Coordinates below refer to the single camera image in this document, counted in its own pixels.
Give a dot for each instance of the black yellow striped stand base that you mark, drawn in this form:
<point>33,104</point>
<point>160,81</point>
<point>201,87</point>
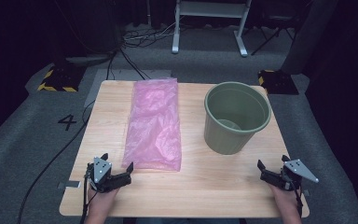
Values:
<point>60,79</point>
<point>278,82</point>

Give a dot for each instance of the green plastic bin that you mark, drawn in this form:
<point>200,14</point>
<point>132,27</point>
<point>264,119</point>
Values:
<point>227,140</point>

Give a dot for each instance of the black tripod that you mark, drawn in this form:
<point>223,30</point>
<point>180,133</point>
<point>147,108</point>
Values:
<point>270,35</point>

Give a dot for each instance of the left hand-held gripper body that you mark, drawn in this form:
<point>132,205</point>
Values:
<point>101,170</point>

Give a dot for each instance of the person's left hand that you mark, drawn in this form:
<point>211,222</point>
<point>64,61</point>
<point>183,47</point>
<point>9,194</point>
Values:
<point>101,200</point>

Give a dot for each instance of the grey slanted column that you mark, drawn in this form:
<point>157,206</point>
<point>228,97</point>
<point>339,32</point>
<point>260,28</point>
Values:
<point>310,34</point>

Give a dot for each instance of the grey tape strip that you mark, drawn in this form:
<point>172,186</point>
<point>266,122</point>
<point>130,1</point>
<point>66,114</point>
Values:
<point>70,184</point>

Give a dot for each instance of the pink plastic bag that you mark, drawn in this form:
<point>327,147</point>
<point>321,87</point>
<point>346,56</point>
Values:
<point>154,124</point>

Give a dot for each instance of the person's right hand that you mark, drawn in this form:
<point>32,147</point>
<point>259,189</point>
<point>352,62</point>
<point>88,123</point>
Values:
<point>286,200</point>

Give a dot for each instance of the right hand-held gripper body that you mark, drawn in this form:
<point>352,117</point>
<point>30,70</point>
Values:
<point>296,169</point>

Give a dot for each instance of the white metal desk frame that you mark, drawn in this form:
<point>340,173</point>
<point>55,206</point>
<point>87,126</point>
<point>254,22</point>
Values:
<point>209,9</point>

